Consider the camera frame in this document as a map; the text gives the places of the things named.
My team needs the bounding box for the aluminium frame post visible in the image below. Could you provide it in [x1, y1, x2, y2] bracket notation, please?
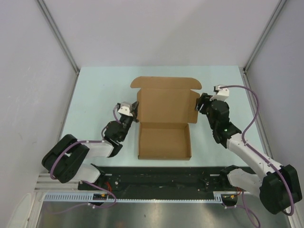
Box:
[242, 0, 289, 74]
[35, 0, 80, 75]

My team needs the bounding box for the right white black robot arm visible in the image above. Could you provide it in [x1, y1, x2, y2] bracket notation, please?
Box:
[195, 93, 303, 214]

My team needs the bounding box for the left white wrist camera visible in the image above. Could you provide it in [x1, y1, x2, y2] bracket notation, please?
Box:
[117, 102, 133, 117]

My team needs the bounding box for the brown cardboard box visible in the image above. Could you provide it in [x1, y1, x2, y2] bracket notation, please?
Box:
[130, 76, 202, 160]

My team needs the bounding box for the left aluminium frame post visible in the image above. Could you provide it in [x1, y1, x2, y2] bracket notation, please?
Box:
[35, 0, 80, 75]

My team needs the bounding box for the aluminium front rail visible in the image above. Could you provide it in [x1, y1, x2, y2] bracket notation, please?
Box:
[34, 173, 78, 192]

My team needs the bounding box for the grey slotted cable duct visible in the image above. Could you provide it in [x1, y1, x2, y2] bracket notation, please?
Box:
[44, 191, 238, 203]

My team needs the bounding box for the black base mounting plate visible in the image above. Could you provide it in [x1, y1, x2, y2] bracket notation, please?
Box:
[78, 166, 277, 192]

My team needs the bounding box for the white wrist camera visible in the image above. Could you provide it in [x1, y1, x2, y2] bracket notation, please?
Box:
[211, 85, 229, 102]
[117, 102, 133, 117]

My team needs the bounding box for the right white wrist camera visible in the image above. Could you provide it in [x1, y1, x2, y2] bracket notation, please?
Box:
[211, 85, 229, 102]

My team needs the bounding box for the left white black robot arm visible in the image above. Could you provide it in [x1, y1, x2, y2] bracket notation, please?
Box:
[41, 101, 139, 190]

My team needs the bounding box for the right aluminium frame post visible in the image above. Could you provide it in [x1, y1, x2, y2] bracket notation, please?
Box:
[242, 0, 289, 74]

